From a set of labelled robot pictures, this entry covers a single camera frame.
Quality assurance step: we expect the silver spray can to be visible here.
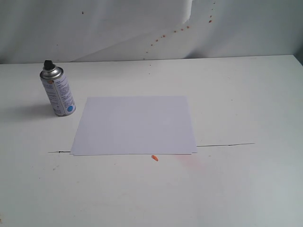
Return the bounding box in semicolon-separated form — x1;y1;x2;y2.
40;60;76;116

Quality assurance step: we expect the top white paper sheet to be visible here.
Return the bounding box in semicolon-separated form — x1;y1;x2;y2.
71;96;196;156

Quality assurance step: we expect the white backdrop sheet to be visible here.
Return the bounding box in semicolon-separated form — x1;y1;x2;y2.
0;0;303;64

